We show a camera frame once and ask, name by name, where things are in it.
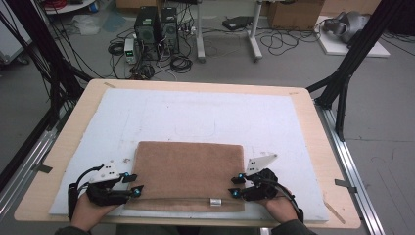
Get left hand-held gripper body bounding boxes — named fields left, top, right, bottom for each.
left=85, top=160, right=133, bottom=208

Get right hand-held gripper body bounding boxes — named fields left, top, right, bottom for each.
left=240, top=153, right=280, bottom=203

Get brown towel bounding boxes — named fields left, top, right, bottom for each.
left=124, top=140, right=247, bottom=213

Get person's left hand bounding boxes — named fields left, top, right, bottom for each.
left=69, top=192, right=121, bottom=233

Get person's right hand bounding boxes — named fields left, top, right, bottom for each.
left=259, top=186, right=300, bottom=225

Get grey tape strip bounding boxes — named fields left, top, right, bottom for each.
left=334, top=178, right=358, bottom=194
left=31, top=164, right=54, bottom=174

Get thin wooden stick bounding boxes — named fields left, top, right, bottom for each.
left=322, top=200, right=346, bottom=225

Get white foam mat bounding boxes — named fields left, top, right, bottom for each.
left=48, top=87, right=330, bottom=224

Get white power supply unit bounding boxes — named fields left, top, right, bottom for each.
left=123, top=37, right=139, bottom=65

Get white stand leg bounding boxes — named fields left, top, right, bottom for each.
left=195, top=0, right=208, bottom=64
left=247, top=0, right=264, bottom=63

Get black computer tower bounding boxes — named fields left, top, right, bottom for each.
left=160, top=6, right=180, bottom=55
left=134, top=6, right=162, bottom=62

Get flat black box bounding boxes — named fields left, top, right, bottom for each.
left=221, top=15, right=255, bottom=32

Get clear plastic bag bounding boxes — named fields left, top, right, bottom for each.
left=70, top=14, right=101, bottom=36

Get white floor board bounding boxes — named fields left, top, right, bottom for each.
left=314, top=15, right=392, bottom=59

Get large cardboard box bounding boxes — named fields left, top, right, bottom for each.
left=267, top=0, right=326, bottom=31

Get round white table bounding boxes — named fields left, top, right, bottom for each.
left=41, top=0, right=98, bottom=16

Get grey helmet-shaped device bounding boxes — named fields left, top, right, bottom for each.
left=322, top=11, right=372, bottom=44

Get left hand-held gripper black cable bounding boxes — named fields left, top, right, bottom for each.
left=67, top=164, right=106, bottom=222

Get hand-held gripper black cable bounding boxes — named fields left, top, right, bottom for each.
left=262, top=176, right=305, bottom=224
left=67, top=164, right=106, bottom=222

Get right hand-held gripper black cable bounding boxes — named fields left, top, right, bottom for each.
left=262, top=176, right=305, bottom=224

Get aluminium rail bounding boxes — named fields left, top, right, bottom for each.
left=313, top=102, right=387, bottom=235
left=0, top=128, right=58, bottom=223

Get coiled black floor cable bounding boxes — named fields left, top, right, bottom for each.
left=168, top=54, right=194, bottom=74

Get small black cable coil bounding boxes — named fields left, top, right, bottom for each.
left=107, top=40, right=126, bottom=57

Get black frame post with cables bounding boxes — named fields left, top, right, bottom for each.
left=0, top=0, right=95, bottom=131

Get loose black floor cables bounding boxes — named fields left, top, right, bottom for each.
left=258, top=27, right=322, bottom=57

